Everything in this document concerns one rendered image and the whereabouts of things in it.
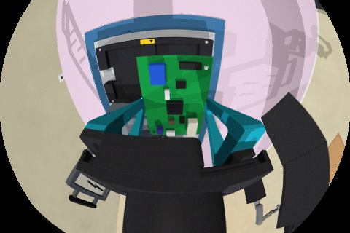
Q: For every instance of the green circuit board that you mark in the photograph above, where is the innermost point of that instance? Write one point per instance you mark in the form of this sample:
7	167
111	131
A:
174	89

